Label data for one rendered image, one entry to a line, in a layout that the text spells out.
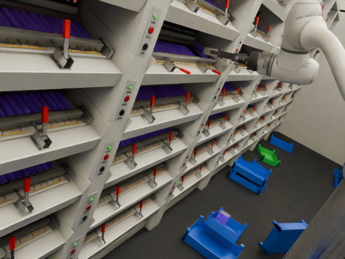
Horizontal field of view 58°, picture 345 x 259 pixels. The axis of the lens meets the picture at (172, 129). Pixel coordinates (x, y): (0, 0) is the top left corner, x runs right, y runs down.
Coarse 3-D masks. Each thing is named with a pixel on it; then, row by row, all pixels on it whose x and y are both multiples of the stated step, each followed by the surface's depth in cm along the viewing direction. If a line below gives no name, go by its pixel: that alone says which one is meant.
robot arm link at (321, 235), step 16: (336, 192) 70; (336, 208) 69; (320, 224) 72; (336, 224) 69; (304, 240) 75; (320, 240) 71; (336, 240) 69; (288, 256) 79; (304, 256) 74; (320, 256) 72; (336, 256) 71
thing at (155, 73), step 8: (160, 32) 114; (168, 32) 118; (176, 32) 124; (192, 40) 138; (200, 40) 141; (208, 56) 138; (152, 64) 95; (160, 64) 99; (216, 64) 139; (224, 64) 137; (152, 72) 90; (160, 72) 94; (168, 72) 99; (176, 72) 103; (184, 72) 108; (192, 72) 114; (200, 72) 120; (208, 72) 128; (144, 80) 90; (152, 80) 93; (160, 80) 97; (168, 80) 102; (176, 80) 107; (184, 80) 112; (192, 80) 118; (200, 80) 125; (208, 80) 132
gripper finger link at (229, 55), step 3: (219, 51) 124; (222, 51) 123; (222, 54) 123; (225, 54) 122; (228, 54) 122; (231, 54) 121; (234, 54) 120; (237, 54) 119; (222, 57) 123; (225, 57) 122; (228, 57) 122; (231, 57) 121; (234, 60) 120; (237, 60) 119
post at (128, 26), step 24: (96, 0) 79; (168, 0) 78; (120, 24) 76; (144, 24) 75; (144, 72) 86; (96, 96) 84; (120, 96) 82; (120, 120) 88; (96, 168) 91; (72, 216) 95; (72, 240) 101
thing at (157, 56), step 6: (156, 54) 96; (162, 54) 99; (168, 54) 103; (174, 54) 107; (156, 60) 96; (162, 60) 101; (174, 60) 107; (180, 60) 111; (186, 60) 114; (192, 60) 118; (198, 60) 123; (204, 60) 127; (210, 60) 134; (210, 66) 133
